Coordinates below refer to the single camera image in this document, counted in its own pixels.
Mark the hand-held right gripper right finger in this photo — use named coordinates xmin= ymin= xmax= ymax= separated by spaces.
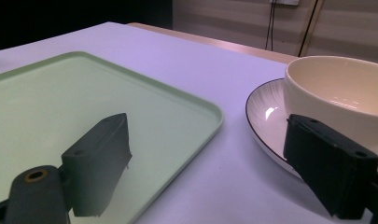
xmin=283 ymin=113 xmax=378 ymax=220

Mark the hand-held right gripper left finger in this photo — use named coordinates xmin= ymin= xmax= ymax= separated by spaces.
xmin=61 ymin=112 xmax=133 ymax=218

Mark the cream ceramic cup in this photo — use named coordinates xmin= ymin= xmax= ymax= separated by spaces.
xmin=283 ymin=55 xmax=378 ymax=157

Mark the white saucer with dark rim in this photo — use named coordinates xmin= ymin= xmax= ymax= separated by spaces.
xmin=245 ymin=77 xmax=378 ymax=181

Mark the light green plastic tray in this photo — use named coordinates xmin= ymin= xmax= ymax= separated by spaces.
xmin=0 ymin=50 xmax=224 ymax=224

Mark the black cable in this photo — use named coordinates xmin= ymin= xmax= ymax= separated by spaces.
xmin=264 ymin=1 xmax=277 ymax=51
xmin=298 ymin=0 xmax=321 ymax=58

